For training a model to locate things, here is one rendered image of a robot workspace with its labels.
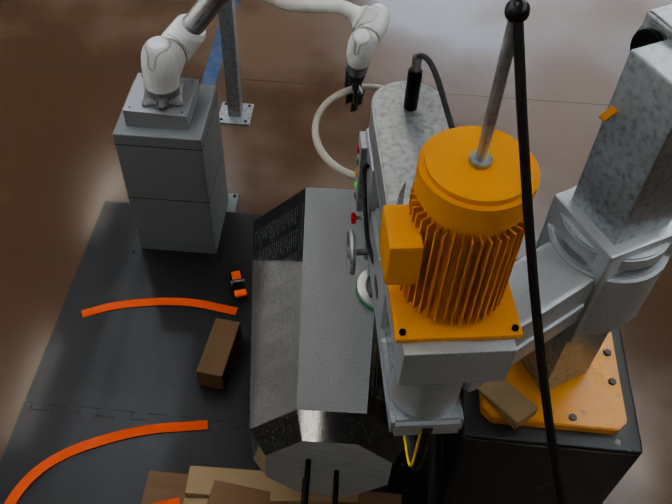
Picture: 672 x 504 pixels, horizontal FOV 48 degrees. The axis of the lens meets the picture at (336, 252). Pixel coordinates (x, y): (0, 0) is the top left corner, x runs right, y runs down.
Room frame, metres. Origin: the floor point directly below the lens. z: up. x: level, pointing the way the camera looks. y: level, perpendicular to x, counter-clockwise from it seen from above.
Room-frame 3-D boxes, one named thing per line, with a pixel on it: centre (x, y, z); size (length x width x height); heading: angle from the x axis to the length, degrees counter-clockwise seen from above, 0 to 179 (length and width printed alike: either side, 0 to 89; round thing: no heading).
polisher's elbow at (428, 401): (1.05, -0.26, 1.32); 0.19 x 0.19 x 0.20
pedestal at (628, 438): (1.45, -0.78, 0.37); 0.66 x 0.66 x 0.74; 87
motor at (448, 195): (1.05, -0.25, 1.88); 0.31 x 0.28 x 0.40; 96
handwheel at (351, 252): (1.57, -0.08, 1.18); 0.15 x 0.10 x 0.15; 6
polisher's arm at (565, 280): (1.33, -0.62, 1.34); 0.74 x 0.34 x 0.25; 128
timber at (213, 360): (1.85, 0.51, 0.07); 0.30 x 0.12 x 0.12; 171
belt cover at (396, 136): (1.36, -0.23, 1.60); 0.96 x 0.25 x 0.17; 6
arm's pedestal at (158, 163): (2.70, 0.82, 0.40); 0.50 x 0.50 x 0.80; 88
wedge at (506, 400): (1.28, -0.60, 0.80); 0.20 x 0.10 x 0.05; 38
